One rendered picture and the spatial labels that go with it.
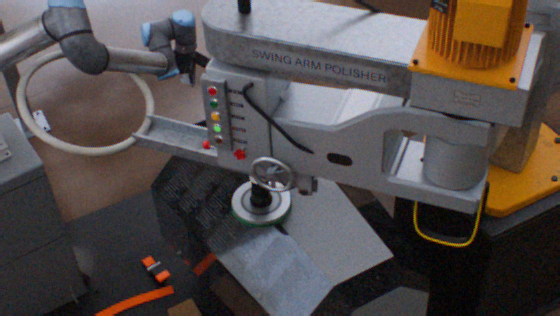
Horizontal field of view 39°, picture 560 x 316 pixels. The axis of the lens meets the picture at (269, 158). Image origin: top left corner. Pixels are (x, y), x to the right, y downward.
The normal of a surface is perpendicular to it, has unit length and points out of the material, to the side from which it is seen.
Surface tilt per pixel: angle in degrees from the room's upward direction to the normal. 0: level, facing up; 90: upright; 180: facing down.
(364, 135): 90
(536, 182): 0
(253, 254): 45
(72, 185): 0
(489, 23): 90
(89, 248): 0
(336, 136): 90
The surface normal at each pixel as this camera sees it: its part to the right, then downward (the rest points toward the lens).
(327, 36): -0.05, -0.72
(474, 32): -0.36, 0.66
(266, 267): -0.63, -0.22
